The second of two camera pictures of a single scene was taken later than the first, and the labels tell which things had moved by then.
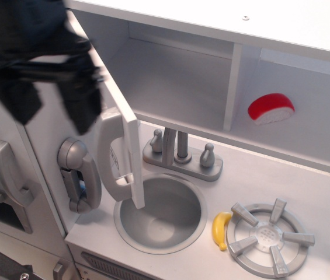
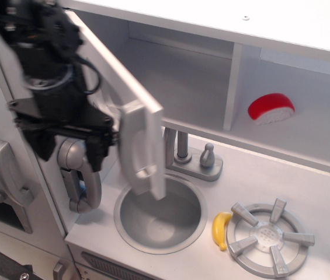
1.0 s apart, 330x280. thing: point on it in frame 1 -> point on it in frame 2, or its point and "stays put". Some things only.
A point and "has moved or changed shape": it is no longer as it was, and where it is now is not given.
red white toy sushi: x=270 y=108 stays put
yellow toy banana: x=219 y=223 stays put
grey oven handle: x=58 y=270 stays put
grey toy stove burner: x=267 y=238 stays put
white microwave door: x=118 y=136 has moved or changed shape
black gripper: x=20 y=30 -> x=63 y=109
